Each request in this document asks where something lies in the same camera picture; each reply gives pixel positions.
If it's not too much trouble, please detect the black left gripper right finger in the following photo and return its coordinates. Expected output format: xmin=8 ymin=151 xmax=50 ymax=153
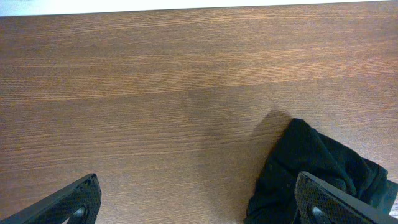
xmin=294 ymin=172 xmax=397 ymax=224

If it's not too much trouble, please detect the black t-shirt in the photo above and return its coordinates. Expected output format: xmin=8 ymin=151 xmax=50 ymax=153
xmin=244 ymin=119 xmax=397 ymax=223

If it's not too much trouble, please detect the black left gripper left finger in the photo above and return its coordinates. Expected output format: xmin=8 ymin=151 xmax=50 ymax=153
xmin=1 ymin=174 xmax=101 ymax=224

